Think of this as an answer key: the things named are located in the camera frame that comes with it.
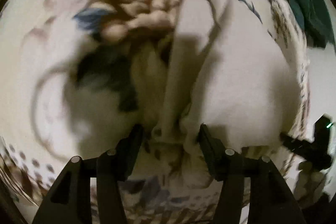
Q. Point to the grey long sleeve shirt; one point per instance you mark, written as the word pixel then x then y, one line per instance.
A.
pixel 226 72

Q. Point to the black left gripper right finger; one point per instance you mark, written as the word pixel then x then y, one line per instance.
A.
pixel 271 200

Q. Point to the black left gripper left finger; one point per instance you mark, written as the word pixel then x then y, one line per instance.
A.
pixel 69 198

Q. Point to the floral bed quilt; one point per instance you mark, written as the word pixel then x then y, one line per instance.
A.
pixel 77 74

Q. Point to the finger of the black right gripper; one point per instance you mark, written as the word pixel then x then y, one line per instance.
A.
pixel 302 148

